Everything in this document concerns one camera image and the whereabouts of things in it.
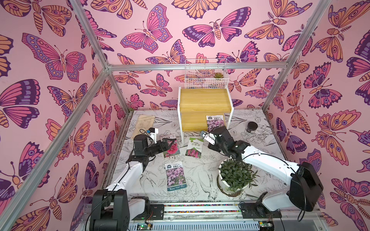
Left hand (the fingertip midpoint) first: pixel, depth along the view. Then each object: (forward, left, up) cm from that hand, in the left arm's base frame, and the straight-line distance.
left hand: (171, 141), depth 84 cm
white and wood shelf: (+12, -13, +17) cm, 25 cm away
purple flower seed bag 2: (+13, -26, +2) cm, 29 cm away
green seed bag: (+4, -14, -15) cm, 21 cm away
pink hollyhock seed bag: (+3, 0, -15) cm, 16 cm away
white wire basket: (+47, -23, +11) cm, 54 cm away
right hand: (+4, -26, +2) cm, 26 cm away
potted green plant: (-21, -32, +1) cm, 39 cm away
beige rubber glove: (+26, +25, -15) cm, 39 cm away
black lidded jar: (+19, -56, -11) cm, 60 cm away
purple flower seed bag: (-17, -2, -15) cm, 23 cm away
